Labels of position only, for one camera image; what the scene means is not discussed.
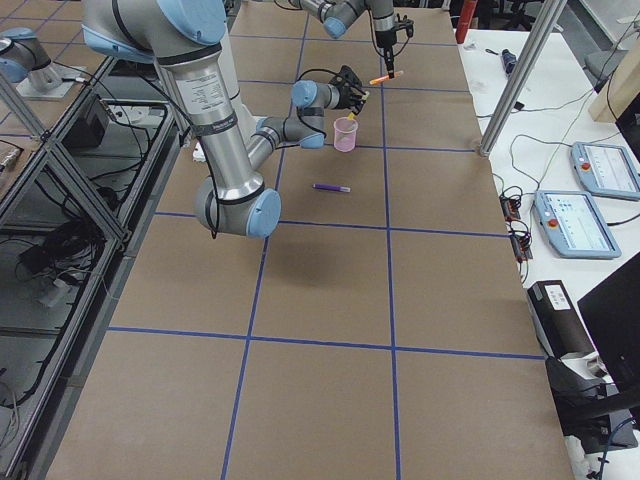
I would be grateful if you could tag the purple marker pen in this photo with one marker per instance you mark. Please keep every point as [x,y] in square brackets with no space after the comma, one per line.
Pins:
[333,188]

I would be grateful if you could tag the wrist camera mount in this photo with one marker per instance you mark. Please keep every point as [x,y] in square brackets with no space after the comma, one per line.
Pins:
[403,23]

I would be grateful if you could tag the orange marker pen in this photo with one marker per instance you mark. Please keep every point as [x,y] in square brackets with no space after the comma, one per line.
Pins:
[385,78]

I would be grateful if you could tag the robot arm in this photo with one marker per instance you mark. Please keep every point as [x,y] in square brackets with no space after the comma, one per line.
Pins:
[338,16]
[186,39]

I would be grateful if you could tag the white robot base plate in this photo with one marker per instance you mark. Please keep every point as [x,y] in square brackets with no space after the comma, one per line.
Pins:
[247,125]

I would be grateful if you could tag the black monitor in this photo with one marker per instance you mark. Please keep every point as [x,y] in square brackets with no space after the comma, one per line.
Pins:
[610,312]

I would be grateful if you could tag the near teach pendant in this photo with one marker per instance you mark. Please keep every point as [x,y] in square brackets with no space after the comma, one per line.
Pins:
[574,226]

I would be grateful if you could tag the pink mesh pen holder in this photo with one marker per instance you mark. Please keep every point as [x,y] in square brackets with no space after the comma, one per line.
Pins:
[345,132]

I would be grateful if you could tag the aluminium frame post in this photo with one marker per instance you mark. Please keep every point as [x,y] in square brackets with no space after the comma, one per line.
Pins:
[535,42]

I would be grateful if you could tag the red fire extinguisher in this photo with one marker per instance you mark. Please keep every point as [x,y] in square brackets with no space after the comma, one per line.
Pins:
[465,19]

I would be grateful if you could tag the far teach pendant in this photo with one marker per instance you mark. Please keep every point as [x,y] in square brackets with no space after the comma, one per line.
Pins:
[606,170]

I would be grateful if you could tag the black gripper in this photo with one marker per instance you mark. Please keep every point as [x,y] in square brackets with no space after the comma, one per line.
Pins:
[385,42]
[346,100]

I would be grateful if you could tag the teach pendant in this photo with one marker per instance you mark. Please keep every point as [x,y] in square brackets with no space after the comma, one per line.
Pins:
[606,170]
[574,226]

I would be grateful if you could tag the black computer box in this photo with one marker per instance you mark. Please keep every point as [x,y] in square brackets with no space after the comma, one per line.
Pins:
[558,326]

